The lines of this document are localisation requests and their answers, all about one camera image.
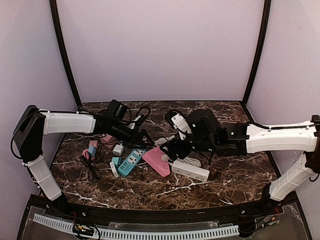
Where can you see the white usb charger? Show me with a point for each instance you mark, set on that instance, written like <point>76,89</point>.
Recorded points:
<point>118,150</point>

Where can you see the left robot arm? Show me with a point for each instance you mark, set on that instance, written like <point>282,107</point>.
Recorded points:
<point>36,123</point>

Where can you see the white power strip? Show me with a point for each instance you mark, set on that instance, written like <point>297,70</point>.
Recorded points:
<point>190,171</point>

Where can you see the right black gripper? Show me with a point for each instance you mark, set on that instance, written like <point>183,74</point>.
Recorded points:
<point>180,146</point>

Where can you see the bright pink plug adapter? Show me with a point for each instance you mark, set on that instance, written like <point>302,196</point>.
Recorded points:
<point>86,153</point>

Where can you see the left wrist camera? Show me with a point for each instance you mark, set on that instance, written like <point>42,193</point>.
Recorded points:
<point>139,117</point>

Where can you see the black frame post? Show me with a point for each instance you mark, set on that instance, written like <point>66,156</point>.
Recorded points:
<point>63,51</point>
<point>258,52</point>

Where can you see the left black frame post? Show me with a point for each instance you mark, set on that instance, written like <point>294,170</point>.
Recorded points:
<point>63,51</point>

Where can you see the teal power strip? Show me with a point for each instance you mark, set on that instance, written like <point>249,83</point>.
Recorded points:
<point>130,162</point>

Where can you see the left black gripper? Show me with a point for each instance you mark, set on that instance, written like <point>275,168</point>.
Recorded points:
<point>137,136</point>

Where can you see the left circuit board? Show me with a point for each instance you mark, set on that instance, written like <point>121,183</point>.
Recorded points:
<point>82,229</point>

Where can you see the right black frame post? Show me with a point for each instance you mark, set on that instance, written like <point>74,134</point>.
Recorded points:
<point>258,52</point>

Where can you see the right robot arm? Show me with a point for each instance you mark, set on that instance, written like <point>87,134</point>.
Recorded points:
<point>201,132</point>

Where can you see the teal charger plug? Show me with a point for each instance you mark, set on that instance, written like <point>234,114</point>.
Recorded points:
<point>116,161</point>

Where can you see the pink triangular power strip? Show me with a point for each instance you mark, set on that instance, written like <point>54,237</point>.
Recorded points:
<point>154,157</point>

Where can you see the light pink charger block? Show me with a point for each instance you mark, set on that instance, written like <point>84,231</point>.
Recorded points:
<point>92,148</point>

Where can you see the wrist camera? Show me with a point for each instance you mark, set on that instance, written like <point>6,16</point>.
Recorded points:
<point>177,120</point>
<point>139,117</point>

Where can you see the white slotted cable duct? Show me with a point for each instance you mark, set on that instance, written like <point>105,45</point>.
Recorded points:
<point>119,231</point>

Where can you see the black front rail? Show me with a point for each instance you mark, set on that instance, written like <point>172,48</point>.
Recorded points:
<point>237,214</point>

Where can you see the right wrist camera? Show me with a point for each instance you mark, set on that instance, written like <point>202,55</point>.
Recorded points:
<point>177,120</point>

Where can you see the pink cube socket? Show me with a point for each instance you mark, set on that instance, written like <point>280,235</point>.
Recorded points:
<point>106,139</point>

